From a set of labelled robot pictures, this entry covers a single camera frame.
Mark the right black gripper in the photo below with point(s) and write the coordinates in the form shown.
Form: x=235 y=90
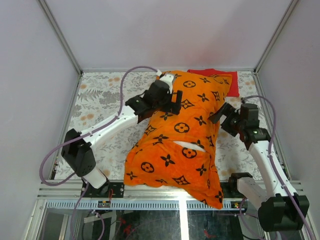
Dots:
x=226 y=109

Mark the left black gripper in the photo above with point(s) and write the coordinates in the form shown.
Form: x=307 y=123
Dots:
x=172 y=107

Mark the white pillow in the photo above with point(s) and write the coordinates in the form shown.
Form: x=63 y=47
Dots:
x=190 y=145

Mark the orange patterned pillowcase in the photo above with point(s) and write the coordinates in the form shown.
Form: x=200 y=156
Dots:
x=157 y=161

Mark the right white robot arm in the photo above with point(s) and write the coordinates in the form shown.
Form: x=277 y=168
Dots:
x=279 y=206

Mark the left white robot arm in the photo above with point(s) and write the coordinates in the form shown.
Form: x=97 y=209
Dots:
x=68 y=154

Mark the red folded cloth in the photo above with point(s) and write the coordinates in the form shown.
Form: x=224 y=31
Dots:
x=234 y=87

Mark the floral table mat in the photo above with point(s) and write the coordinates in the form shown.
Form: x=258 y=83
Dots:
x=98 y=97

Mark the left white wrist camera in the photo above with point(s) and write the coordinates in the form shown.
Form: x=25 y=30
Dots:
x=167 y=78

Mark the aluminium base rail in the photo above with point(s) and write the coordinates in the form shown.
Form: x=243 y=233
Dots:
x=68 y=196

